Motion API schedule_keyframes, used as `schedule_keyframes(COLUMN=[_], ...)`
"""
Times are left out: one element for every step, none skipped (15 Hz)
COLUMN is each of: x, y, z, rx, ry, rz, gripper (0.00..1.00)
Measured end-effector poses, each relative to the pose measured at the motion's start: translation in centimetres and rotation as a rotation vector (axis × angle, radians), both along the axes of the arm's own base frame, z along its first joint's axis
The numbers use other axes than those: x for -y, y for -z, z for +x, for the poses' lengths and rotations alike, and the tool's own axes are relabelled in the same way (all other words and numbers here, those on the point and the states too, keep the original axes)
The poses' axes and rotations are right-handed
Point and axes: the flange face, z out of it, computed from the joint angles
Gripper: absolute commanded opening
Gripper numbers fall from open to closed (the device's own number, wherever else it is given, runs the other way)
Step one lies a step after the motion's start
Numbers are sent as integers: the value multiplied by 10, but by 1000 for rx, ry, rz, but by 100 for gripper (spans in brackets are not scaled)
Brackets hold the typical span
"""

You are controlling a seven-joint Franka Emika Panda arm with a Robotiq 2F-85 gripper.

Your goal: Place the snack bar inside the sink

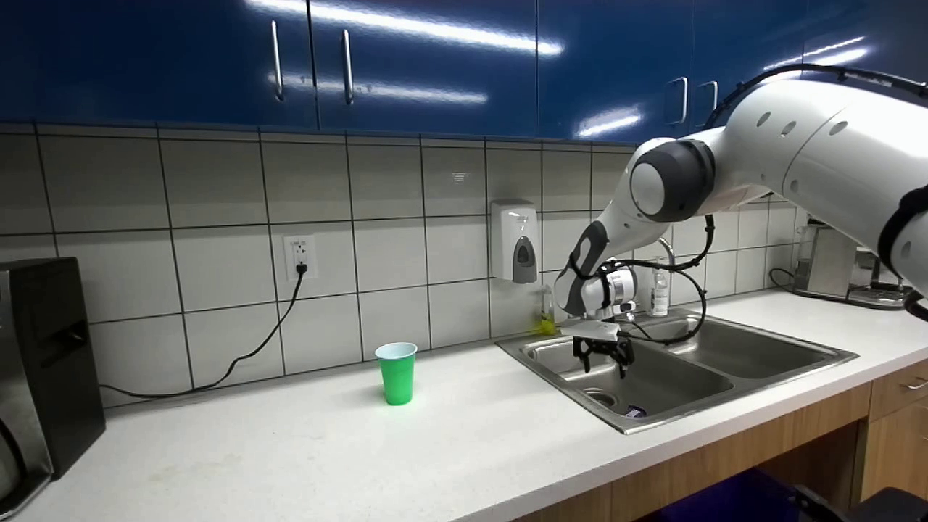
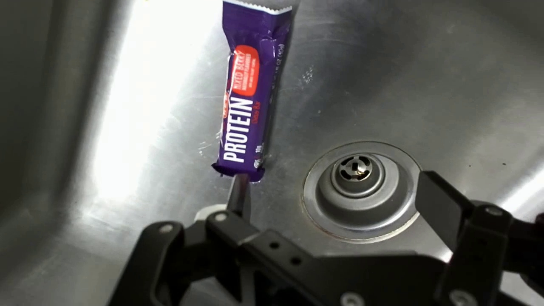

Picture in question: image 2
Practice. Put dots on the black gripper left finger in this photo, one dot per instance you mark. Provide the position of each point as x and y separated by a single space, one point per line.
227 256

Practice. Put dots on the purple protein snack bar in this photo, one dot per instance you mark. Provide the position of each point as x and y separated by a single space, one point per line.
249 86

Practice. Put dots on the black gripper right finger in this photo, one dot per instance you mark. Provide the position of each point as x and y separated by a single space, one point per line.
487 249

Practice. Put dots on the steel sink drain strainer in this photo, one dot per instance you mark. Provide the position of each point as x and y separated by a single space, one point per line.
355 171

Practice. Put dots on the stainless steel double sink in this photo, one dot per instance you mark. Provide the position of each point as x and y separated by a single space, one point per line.
113 113

